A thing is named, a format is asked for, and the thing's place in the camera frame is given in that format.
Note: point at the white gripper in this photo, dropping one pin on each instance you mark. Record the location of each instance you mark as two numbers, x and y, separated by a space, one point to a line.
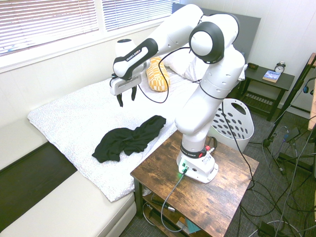
123 85

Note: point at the black garment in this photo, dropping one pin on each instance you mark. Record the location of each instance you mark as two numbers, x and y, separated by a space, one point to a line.
130 139

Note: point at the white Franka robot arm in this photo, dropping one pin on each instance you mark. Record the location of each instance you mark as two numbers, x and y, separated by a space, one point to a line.
197 103

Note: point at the white perforated laundry basket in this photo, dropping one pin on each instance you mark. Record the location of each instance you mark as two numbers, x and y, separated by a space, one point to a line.
234 126

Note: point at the yellow patterned cushion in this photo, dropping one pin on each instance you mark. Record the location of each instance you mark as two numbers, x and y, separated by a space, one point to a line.
158 77

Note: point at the white patterned bed duvet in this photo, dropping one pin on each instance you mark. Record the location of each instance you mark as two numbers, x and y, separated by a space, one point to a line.
86 128

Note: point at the white patterned pillow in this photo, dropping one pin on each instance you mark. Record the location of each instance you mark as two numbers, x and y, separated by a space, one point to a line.
184 66

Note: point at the white window blind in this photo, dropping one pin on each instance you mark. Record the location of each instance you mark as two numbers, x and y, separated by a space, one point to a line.
135 12
47 22

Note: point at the rustic wooden side table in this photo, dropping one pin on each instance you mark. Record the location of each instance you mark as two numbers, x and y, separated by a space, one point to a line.
197 195

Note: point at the small dark box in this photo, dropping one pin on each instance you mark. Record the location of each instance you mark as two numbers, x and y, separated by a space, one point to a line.
253 66

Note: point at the white bed mattress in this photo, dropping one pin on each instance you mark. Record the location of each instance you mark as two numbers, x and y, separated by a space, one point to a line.
66 212

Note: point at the dark grey headboard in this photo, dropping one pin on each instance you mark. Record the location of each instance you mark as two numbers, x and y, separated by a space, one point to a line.
247 32

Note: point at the black nightstand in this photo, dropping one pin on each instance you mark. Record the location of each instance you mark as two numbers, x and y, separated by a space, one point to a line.
269 85

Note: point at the teal paper note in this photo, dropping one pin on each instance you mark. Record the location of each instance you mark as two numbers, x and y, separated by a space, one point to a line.
191 225

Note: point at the blue book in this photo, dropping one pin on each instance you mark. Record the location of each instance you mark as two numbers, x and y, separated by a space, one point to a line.
271 75

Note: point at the black alarm clock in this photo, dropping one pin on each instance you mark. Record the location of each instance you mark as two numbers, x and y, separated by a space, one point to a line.
280 67

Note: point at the black power adapter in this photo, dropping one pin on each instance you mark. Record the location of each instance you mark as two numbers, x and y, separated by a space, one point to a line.
292 134

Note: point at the blue headphones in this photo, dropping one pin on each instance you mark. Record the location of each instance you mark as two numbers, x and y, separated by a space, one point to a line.
306 89

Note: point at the light wooden desk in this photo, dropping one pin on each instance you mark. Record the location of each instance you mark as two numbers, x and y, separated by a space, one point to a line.
313 108

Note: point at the black camera stand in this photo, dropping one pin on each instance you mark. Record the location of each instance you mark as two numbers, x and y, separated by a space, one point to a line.
288 98

